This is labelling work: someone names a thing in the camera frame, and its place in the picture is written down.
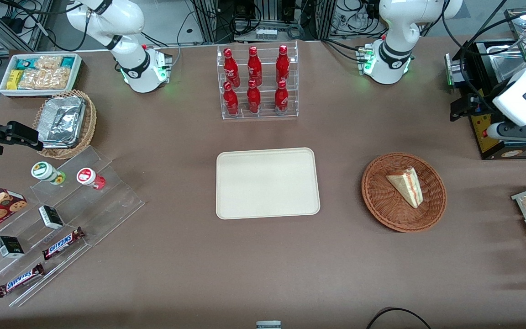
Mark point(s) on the clear acrylic stepped display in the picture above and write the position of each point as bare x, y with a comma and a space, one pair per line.
107, 205

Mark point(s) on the triangle sandwich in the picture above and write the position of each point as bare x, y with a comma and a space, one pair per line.
407, 185

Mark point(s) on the white power strip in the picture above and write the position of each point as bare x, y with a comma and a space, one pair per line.
266, 33

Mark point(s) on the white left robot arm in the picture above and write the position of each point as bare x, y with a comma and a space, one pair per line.
400, 27

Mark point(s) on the teal snack packet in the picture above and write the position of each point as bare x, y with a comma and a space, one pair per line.
67, 61
25, 63

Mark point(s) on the green lid snack cup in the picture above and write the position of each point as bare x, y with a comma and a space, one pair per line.
44, 171

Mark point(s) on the red lid snack cup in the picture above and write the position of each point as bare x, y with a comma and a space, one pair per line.
87, 176

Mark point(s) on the white snack bin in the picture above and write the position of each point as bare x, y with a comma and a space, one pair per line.
76, 75

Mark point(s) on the clear acrylic bottle rack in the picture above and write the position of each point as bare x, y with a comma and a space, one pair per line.
267, 114

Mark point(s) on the cream plastic tray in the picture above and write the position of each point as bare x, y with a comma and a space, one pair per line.
267, 183

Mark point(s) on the large clear cracker bag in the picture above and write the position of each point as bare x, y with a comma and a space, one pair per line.
44, 79

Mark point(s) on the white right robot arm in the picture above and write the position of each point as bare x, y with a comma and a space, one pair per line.
130, 68

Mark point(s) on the steel warmer pan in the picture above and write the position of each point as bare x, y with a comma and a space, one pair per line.
502, 59

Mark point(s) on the Snickers bar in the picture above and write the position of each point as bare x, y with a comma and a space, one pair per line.
62, 243
20, 279

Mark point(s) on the brown wicker basket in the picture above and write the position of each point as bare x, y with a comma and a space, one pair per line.
381, 201

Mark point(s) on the light wicker basket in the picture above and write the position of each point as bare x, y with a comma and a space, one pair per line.
90, 123

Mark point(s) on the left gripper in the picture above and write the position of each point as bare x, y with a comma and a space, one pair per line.
478, 106

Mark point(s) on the yellow snack packet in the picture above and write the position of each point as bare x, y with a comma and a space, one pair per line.
14, 79

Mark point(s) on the small clear cracker bag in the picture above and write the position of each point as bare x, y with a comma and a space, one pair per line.
48, 62

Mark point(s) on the small black box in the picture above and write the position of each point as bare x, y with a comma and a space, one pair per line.
9, 246
50, 217

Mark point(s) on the small grey control box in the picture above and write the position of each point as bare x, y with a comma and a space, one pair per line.
163, 64
363, 59

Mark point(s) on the red cola bottle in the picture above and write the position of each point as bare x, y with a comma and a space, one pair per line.
254, 99
231, 101
231, 68
255, 67
281, 98
282, 64

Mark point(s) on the stacked foil containers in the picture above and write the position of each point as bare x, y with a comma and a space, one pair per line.
62, 121

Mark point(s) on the black hot food warmer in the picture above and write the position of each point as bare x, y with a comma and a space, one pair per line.
518, 148

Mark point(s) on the small grey device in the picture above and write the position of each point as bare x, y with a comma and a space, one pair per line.
268, 325

